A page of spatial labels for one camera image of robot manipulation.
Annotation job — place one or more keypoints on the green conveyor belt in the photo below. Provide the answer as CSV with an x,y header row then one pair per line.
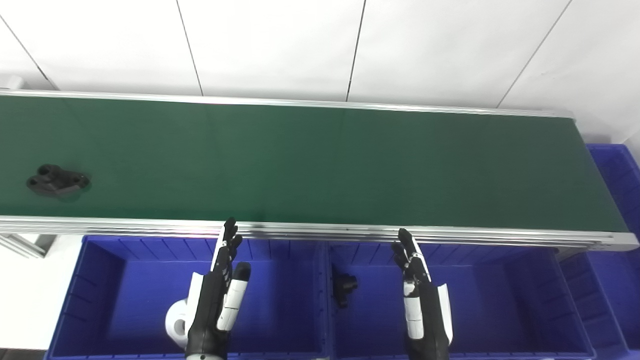
x,y
320,160
450,236

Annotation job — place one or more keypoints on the black flanged part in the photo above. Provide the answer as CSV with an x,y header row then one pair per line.
x,y
343,286

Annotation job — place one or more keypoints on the white round part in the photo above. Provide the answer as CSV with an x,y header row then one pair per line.
x,y
175,322

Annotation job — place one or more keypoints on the blue bin with black part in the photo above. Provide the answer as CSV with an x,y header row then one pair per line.
x,y
500,300

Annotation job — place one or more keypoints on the empty blue bin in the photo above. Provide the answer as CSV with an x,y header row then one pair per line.
x,y
617,270

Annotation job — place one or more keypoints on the blue bin with white part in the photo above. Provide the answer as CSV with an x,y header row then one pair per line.
x,y
135,300

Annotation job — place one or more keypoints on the black bracket part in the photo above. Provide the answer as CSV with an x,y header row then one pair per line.
x,y
56,181

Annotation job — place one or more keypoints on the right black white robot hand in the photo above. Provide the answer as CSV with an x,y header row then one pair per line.
x,y
427,320

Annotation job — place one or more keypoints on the aluminium conveyor leg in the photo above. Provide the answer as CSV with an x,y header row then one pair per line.
x,y
22,245

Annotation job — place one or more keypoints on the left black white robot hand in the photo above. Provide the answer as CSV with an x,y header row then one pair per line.
x,y
210,310

